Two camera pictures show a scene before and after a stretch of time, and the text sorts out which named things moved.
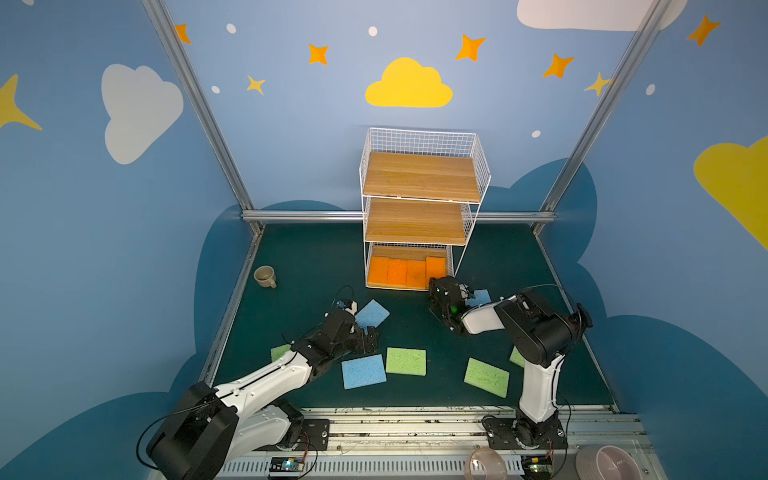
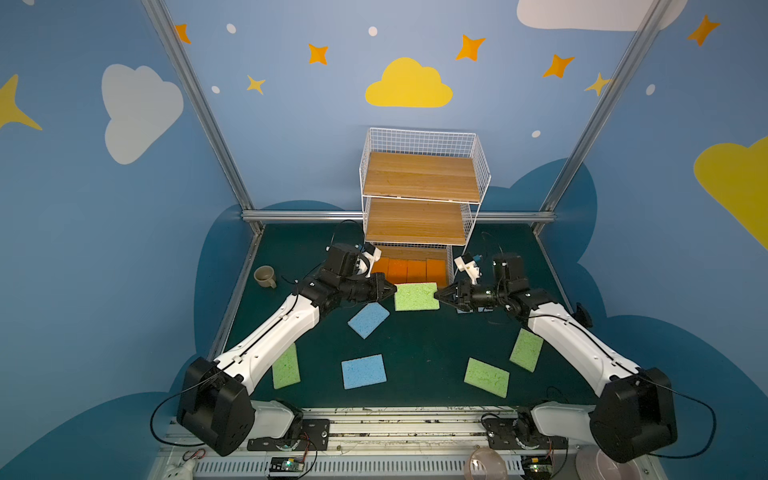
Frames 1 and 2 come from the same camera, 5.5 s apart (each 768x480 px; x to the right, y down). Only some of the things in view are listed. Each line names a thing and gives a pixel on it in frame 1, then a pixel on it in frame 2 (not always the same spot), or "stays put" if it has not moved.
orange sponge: [435, 268] stays put
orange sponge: [416, 276] stays put
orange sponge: [378, 271] stays put
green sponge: [406, 361] to [418, 296]
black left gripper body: [363, 339] to [372, 288]
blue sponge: [371, 315] stays put
